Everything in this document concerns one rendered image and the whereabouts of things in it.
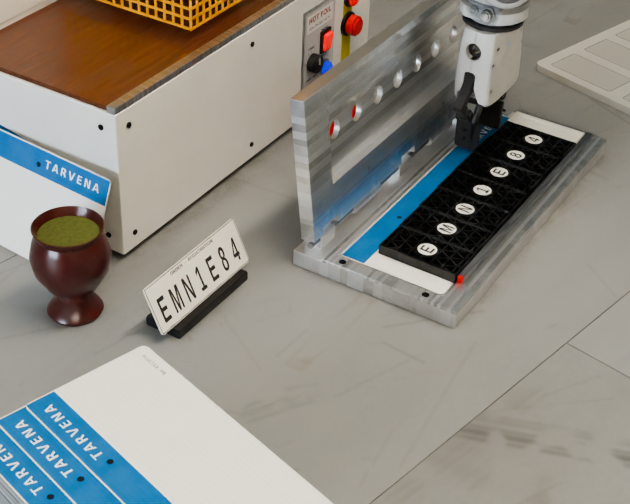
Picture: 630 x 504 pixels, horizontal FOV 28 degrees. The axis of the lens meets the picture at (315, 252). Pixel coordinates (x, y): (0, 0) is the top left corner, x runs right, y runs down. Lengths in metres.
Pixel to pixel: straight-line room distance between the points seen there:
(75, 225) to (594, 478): 0.58
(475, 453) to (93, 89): 0.56
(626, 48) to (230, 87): 0.70
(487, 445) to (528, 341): 0.17
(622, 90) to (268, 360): 0.77
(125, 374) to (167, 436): 0.09
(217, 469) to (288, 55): 0.70
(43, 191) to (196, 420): 0.42
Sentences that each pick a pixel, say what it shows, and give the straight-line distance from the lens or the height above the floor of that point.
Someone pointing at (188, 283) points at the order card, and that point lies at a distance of 1.34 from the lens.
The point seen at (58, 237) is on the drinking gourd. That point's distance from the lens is 1.31.
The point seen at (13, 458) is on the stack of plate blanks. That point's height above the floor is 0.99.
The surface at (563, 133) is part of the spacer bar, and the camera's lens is 1.68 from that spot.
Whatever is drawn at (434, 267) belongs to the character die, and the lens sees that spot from 1.39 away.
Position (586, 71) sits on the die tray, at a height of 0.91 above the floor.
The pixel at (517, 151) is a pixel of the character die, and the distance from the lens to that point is 1.62.
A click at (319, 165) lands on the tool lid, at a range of 1.37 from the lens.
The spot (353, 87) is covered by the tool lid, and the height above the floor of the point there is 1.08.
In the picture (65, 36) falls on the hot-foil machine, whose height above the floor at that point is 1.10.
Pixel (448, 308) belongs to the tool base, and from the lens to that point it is 1.35.
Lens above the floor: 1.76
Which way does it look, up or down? 36 degrees down
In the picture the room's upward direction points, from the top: 3 degrees clockwise
